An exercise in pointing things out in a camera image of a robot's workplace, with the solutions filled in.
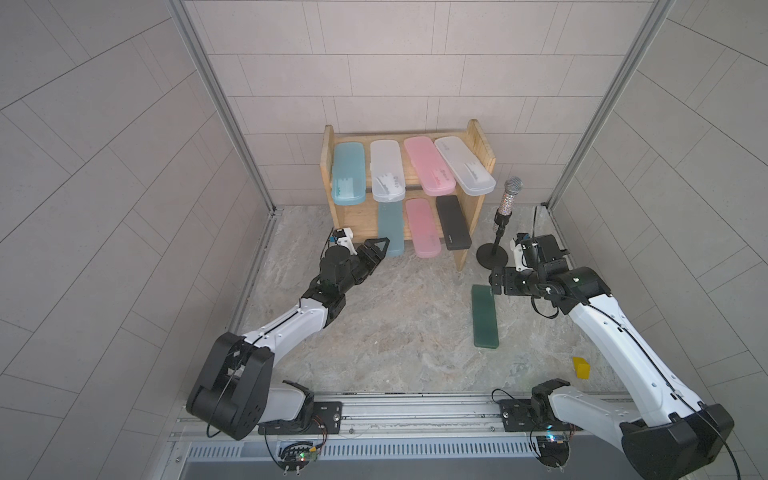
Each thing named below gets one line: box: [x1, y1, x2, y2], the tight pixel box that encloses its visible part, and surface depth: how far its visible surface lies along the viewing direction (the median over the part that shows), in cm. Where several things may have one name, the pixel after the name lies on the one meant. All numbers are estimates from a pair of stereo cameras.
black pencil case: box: [436, 195, 472, 251], surface depth 86 cm
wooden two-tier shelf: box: [320, 120, 495, 272], surface depth 72 cm
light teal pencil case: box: [332, 142, 367, 206], surface depth 67 cm
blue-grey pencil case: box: [377, 201, 405, 257], surface depth 87 cm
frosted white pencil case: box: [434, 136, 496, 197], surface depth 68 cm
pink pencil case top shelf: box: [403, 136, 456, 197], surface depth 69 cm
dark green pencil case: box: [472, 284, 499, 349], surface depth 88 cm
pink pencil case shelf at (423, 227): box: [405, 198, 441, 258], surface depth 86 cm
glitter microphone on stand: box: [476, 176, 524, 271], surface depth 93 cm
